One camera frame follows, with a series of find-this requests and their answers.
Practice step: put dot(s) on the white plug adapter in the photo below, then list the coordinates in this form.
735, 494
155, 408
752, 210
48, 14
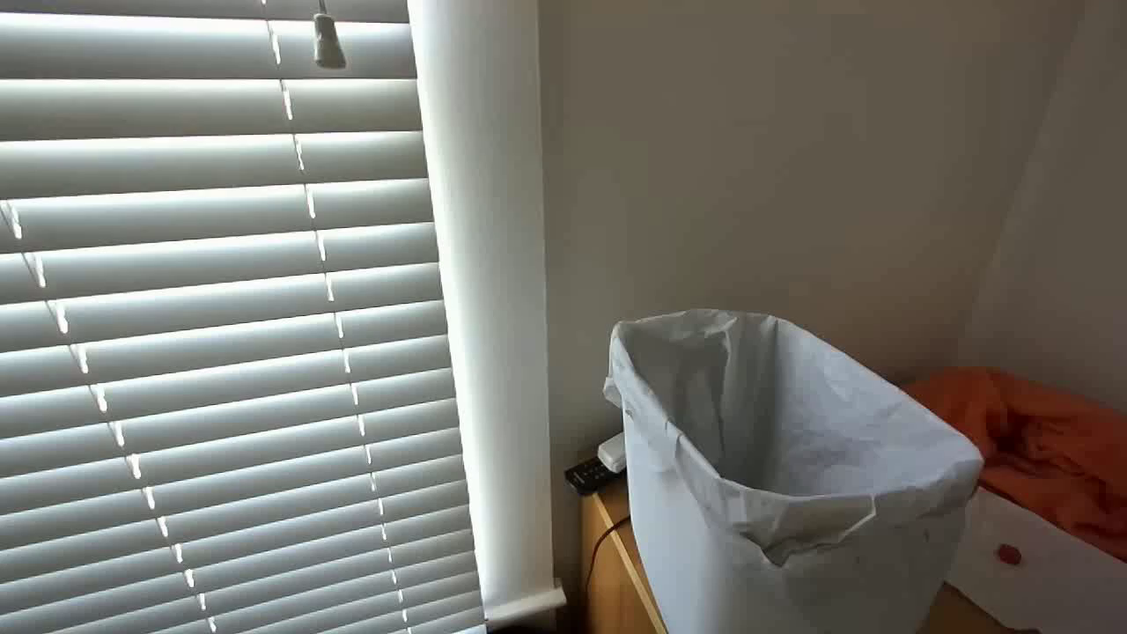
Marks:
612, 452

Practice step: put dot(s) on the small black device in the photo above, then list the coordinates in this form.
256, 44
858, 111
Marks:
591, 475

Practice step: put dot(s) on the white plastic bin liner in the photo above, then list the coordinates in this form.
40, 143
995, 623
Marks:
796, 408

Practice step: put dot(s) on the grey waste bin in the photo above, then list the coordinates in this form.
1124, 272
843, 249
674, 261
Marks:
707, 568

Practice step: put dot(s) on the white horizontal window blinds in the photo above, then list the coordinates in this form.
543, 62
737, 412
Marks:
179, 354

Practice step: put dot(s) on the orange cloth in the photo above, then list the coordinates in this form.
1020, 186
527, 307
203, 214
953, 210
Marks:
1033, 435

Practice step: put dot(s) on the white window frame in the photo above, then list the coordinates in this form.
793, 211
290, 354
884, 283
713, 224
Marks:
480, 294

